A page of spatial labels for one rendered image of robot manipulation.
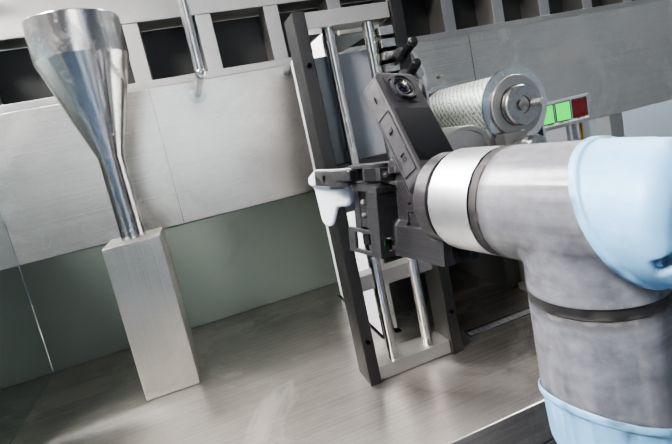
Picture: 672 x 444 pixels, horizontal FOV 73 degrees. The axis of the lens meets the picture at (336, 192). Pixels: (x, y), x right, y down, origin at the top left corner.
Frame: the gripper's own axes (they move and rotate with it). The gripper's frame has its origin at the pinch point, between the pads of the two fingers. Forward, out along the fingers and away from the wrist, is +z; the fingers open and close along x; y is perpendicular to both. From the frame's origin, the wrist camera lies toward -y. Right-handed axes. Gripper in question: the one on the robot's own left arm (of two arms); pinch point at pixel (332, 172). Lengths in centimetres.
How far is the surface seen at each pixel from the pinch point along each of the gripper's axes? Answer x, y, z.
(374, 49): 13.1, -16.1, 8.5
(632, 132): 261, 1, 106
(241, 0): 11, -38, 55
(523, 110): 48, -7, 12
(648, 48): 129, -25, 31
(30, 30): -29, -24, 35
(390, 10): 15.4, -21.2, 7.2
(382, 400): 8.1, 32.8, 6.2
